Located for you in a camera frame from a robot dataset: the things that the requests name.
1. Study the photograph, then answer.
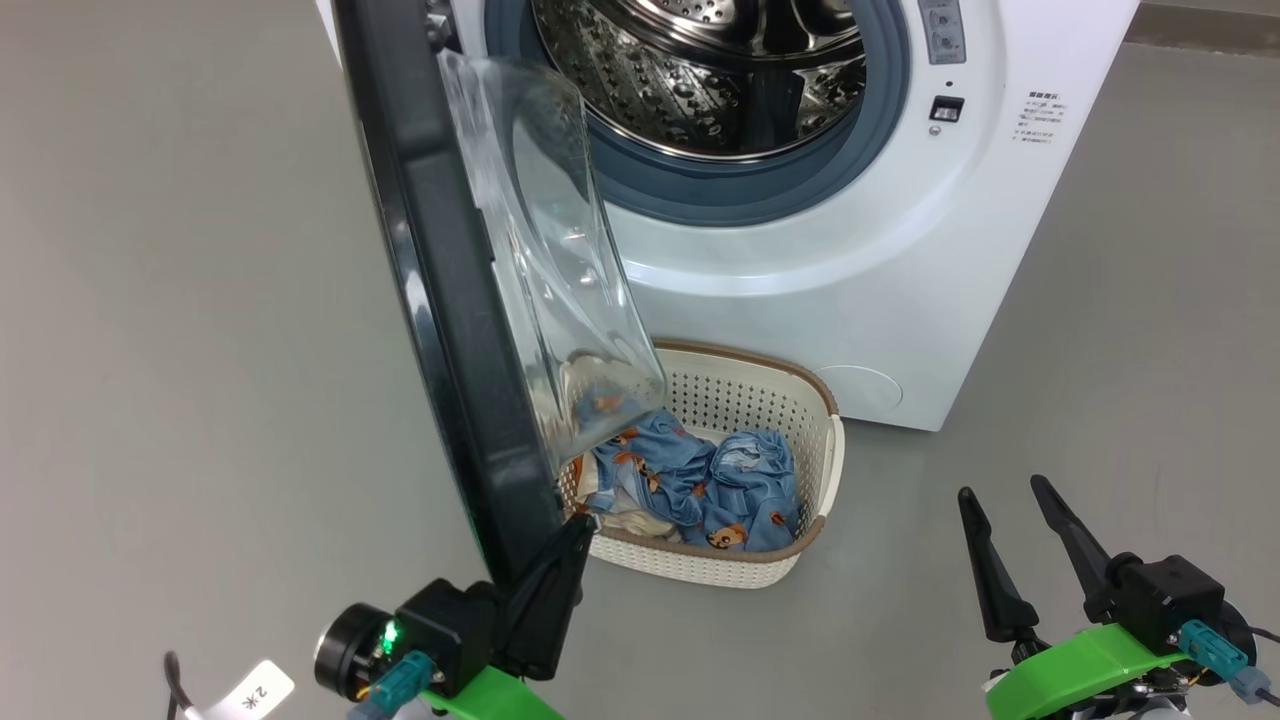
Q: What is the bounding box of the blue garment with cream lining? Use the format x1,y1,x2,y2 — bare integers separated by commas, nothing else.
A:
575,385,716,541

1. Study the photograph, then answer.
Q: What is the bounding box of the round drain filter cover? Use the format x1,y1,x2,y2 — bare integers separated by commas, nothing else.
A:
815,365,904,414

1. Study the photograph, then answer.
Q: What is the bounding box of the thin black right cable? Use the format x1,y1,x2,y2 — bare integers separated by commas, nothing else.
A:
1250,625,1280,706

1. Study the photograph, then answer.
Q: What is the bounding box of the thin black left cable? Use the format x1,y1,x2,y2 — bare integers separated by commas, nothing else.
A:
165,652,201,720

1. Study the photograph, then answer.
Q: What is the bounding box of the cream perforated laundry basket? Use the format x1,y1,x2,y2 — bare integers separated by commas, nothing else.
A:
555,340,846,590

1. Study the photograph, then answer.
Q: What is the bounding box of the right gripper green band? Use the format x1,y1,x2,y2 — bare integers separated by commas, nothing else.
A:
958,475,1256,720

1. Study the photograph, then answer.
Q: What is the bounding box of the white paper tag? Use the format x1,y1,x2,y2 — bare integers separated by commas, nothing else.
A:
205,660,296,720

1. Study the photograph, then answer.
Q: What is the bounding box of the black round washer door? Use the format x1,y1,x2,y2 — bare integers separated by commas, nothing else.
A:
333,0,669,591

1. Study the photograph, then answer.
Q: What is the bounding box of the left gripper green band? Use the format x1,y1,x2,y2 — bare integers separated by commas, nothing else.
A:
314,513,597,720

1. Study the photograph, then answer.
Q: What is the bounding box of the thin black cable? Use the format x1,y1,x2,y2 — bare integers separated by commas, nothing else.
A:
1250,625,1280,706
165,652,201,720

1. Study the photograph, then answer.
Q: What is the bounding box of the steel washing machine drum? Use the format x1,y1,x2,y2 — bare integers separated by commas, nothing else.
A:
530,0,869,161

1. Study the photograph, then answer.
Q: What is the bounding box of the teal cable connector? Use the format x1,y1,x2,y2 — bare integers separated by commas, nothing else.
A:
1178,620,1273,704
350,650,436,720

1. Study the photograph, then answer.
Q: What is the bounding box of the blue cartoon print garment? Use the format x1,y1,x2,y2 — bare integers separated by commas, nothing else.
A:
700,428,801,553

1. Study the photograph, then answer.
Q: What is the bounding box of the teal right cable connector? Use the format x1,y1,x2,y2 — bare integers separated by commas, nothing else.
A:
1178,620,1273,704

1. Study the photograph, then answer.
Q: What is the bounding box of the teal left cable connector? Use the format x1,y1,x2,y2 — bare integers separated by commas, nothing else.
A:
350,650,436,720

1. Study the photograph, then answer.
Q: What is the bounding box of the white front-load washing machine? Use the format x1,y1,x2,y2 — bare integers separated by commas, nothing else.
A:
316,0,1141,433

